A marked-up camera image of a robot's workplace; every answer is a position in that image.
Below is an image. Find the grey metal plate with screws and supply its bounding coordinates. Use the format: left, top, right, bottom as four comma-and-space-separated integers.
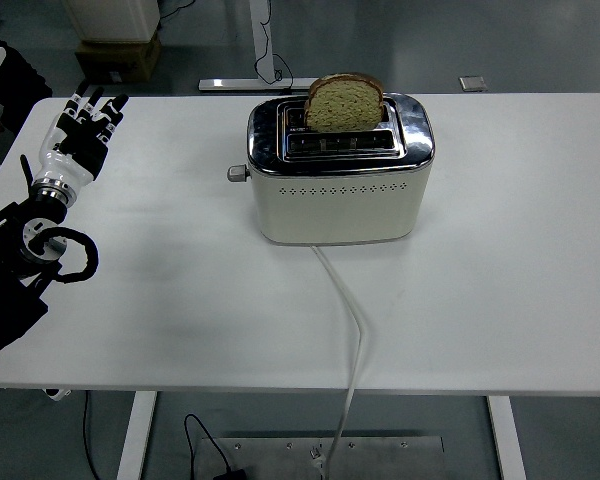
189, 435, 446, 480

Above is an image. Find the white cabinet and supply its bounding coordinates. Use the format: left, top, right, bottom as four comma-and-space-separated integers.
61, 0, 162, 44

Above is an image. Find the brown bread slice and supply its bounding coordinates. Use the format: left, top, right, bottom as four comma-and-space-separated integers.
303, 71, 386, 135

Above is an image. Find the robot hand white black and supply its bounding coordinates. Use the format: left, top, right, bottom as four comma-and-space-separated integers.
33, 81, 130, 190

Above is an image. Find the black ridged foam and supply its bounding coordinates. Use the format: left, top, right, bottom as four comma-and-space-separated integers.
0, 13, 55, 137

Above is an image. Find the thin black cable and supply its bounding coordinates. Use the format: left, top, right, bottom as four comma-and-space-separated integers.
81, 390, 104, 480

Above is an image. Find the white table leg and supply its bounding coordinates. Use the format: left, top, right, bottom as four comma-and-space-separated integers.
115, 390, 159, 480
485, 394, 529, 480

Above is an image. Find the black cable with adapter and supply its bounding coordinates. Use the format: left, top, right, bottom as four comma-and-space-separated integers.
182, 413, 249, 480

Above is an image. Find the black hanging cable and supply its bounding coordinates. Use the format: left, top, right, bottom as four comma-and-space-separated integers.
253, 0, 295, 92

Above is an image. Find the brown cardboard box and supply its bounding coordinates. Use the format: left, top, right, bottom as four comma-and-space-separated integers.
74, 30, 163, 85

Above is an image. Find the white toaster power cord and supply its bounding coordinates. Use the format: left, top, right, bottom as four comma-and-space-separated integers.
309, 242, 367, 472

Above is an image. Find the cream and chrome toaster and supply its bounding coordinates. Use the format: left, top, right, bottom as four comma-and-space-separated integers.
226, 92, 437, 247

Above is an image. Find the white desk stand leg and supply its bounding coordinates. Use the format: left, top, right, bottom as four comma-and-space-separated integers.
198, 0, 338, 93

